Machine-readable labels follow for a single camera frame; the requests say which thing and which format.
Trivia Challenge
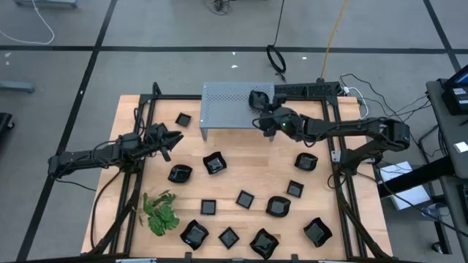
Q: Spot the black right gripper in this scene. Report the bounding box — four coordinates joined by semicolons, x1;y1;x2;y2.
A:
260;93;295;142

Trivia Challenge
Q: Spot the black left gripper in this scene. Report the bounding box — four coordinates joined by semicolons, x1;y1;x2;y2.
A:
143;122;184;163

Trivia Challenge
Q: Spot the black rounded wavy plate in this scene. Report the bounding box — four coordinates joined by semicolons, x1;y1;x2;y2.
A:
248;89;272;111
265;195;293;218
167;164;194;184
293;152;319;172

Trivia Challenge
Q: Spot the small black square plate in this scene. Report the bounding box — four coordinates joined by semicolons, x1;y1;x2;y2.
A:
235;189;255;210
285;180;305;199
200;198;217;216
217;226;241;251
174;112;192;129

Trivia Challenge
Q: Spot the black wavy square plate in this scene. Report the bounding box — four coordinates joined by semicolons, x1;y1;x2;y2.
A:
202;150;228;175
303;216;333;248
179;218;210;251
249;228;280;261

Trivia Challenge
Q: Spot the black perforated power box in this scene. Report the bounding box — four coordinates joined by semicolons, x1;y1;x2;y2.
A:
306;81;341;98
273;83;308;99

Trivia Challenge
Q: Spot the grey perforated metal shelf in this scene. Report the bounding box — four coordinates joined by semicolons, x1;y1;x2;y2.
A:
199;81;278;142

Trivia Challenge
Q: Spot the green artificial leaf plant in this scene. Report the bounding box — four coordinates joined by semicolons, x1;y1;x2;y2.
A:
137;189;181;237

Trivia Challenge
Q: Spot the white paper sheet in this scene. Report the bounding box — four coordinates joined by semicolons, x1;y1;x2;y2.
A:
378;160;432;212

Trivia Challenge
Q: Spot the black desk support bar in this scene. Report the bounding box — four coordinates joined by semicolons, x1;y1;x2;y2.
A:
376;155;456;198

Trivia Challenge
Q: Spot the grey table foot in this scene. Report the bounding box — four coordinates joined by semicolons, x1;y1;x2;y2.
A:
0;80;36;94

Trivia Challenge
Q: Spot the grey side desk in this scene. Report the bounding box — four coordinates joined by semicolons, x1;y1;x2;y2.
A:
425;78;468;263

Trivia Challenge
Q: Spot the black laptop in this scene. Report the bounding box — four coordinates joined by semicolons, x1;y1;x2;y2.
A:
440;64;468;116

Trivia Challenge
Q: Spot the grey table base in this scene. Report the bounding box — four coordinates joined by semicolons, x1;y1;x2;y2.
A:
13;0;78;9

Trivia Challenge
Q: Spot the black hanging cable with coil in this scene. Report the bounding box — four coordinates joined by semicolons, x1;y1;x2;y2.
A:
265;0;288;83

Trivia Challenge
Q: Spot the white power cable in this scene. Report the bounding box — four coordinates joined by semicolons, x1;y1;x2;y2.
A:
341;85;369;121

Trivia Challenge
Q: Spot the yellow hanging cable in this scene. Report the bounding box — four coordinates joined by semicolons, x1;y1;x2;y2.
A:
320;0;348;82

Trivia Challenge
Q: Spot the black floor cable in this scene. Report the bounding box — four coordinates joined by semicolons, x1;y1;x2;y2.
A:
339;72;434;144

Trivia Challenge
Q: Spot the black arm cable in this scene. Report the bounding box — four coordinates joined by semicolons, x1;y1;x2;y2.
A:
88;168;125;254

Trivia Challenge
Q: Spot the black cable bundle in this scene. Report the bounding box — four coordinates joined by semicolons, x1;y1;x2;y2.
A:
203;0;235;16

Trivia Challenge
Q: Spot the white floor cable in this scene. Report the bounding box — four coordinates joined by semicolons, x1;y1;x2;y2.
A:
0;0;56;46

